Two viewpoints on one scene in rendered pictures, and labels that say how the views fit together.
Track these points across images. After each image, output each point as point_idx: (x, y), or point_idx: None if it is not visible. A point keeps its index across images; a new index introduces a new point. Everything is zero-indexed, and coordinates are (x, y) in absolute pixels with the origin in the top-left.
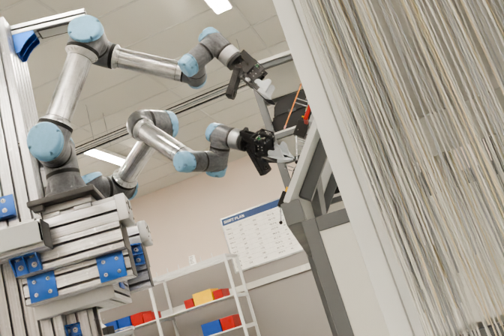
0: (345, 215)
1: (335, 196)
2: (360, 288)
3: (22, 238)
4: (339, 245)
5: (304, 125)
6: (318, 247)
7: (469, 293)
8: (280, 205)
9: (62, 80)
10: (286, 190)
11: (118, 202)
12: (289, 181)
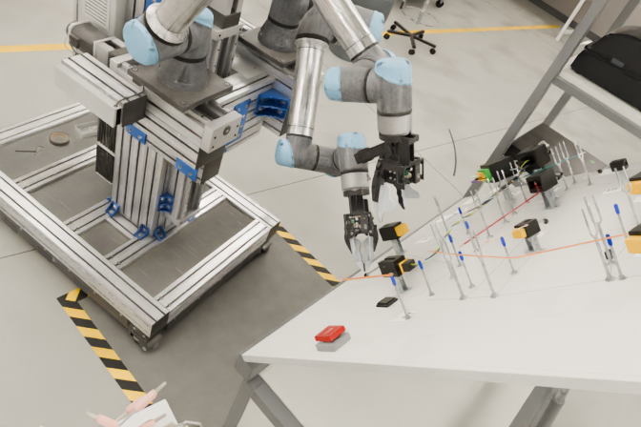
0: (272, 419)
1: None
2: None
3: (100, 112)
4: (256, 417)
5: (392, 272)
6: (241, 400)
7: None
8: (238, 354)
9: None
10: (396, 229)
11: (206, 133)
12: (514, 135)
